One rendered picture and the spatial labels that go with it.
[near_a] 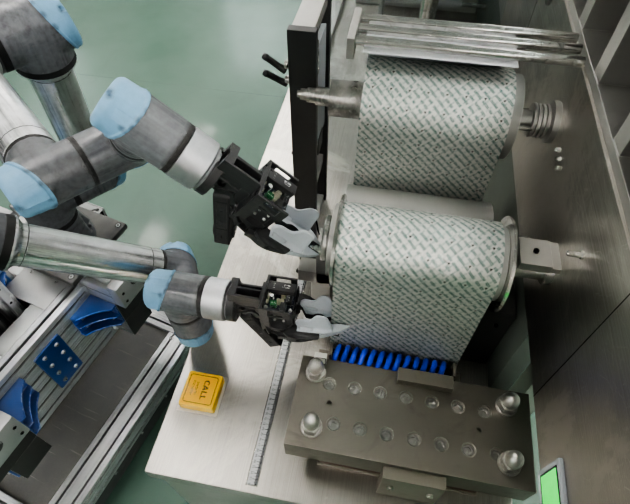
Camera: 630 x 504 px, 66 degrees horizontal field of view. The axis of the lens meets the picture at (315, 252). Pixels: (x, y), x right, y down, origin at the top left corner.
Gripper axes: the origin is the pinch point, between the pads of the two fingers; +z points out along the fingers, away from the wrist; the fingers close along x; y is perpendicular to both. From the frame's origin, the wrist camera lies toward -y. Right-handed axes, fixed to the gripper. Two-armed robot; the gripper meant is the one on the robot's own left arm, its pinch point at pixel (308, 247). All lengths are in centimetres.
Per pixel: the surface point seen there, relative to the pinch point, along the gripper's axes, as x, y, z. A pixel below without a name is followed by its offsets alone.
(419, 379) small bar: -9.7, -1.6, 28.9
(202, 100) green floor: 199, -165, -3
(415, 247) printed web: -1.5, 14.5, 8.5
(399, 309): -4.2, 4.6, 16.4
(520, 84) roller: 25.9, 30.8, 12.1
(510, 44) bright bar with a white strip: 29.2, 32.5, 7.1
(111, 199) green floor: 108, -177, -18
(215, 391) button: -13.9, -35.1, 8.1
